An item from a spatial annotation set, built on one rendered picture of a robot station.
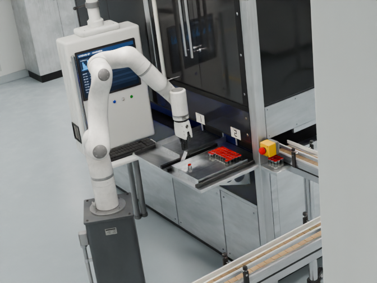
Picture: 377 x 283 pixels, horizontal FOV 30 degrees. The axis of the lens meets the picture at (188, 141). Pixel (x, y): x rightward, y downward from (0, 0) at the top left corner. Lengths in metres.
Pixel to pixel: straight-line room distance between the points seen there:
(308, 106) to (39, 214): 2.53
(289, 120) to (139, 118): 1.08
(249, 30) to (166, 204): 1.81
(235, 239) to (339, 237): 2.21
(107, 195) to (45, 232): 1.83
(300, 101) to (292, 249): 1.16
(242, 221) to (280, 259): 1.28
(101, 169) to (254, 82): 0.92
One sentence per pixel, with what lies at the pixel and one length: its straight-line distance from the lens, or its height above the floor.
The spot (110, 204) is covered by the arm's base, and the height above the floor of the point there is 0.90.
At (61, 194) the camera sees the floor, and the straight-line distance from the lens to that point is 5.90.
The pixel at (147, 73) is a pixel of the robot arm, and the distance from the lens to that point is 3.46.
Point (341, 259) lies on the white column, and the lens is 2.29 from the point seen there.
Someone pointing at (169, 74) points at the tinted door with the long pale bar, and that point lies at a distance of 4.41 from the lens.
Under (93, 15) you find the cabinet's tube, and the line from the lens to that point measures 4.35.
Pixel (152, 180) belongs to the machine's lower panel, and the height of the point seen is 0.35.
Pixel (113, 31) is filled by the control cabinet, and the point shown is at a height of 1.54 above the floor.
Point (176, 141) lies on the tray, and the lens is 4.31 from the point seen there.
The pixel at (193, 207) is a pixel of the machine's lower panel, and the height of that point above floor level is 0.32.
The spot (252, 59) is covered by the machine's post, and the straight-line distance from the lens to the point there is 3.68.
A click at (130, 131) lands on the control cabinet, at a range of 4.56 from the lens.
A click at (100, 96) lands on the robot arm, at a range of 3.44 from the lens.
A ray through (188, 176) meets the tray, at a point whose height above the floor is 0.91.
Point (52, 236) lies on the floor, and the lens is 5.33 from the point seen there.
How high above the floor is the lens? 2.61
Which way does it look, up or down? 24 degrees down
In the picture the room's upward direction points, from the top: 7 degrees counter-clockwise
